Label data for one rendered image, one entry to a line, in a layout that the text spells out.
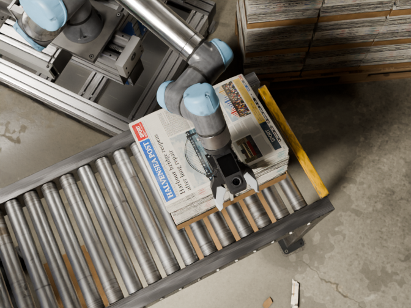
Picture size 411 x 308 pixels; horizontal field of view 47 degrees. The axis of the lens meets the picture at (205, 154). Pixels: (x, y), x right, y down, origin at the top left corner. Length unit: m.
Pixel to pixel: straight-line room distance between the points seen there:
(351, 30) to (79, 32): 1.12
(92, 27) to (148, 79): 0.68
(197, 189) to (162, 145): 0.17
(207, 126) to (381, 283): 1.52
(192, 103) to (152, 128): 0.33
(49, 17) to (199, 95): 0.40
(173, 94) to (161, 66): 1.23
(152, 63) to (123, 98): 0.23
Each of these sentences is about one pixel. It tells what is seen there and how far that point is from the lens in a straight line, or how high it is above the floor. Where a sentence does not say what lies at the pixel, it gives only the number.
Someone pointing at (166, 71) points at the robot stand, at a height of 0.23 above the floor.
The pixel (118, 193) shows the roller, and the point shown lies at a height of 0.80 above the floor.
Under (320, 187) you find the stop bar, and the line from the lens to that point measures 1.55.
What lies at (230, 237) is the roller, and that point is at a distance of 1.51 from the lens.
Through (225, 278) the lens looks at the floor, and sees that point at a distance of 2.30.
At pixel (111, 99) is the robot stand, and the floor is 0.21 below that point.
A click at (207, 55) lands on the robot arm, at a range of 1.19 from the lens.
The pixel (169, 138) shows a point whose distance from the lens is 1.34.
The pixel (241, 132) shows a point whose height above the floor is 1.05.
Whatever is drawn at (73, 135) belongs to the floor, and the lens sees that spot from 2.57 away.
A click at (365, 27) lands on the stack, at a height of 0.54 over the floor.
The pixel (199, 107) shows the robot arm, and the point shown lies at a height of 1.33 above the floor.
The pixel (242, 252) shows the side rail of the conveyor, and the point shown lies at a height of 0.80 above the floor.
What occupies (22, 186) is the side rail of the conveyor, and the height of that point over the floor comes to 0.80.
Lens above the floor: 2.30
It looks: 72 degrees down
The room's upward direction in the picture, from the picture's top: 7 degrees counter-clockwise
